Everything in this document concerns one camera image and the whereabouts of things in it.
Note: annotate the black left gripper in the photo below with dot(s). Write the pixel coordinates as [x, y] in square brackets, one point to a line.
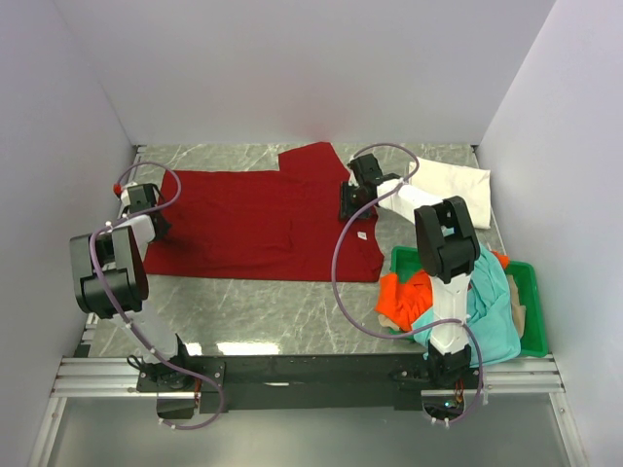
[165, 226]

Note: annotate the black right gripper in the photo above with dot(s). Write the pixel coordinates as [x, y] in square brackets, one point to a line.
[346, 209]

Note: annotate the red t shirt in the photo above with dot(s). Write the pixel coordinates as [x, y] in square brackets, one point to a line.
[278, 224]

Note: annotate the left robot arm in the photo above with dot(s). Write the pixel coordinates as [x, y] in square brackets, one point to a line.
[110, 281]

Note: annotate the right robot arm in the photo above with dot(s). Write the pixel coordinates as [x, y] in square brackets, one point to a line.
[448, 249]

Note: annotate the folded white t shirt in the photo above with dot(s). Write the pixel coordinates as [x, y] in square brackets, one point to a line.
[447, 180]

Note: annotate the green plastic bin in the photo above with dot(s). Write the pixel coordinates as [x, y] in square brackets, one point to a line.
[534, 341]

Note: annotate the orange t shirt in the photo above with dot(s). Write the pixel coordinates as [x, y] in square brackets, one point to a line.
[406, 264]

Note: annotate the teal t shirt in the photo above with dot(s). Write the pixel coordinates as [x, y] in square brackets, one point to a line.
[489, 312]

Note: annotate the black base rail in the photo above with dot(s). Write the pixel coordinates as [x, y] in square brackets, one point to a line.
[291, 382]

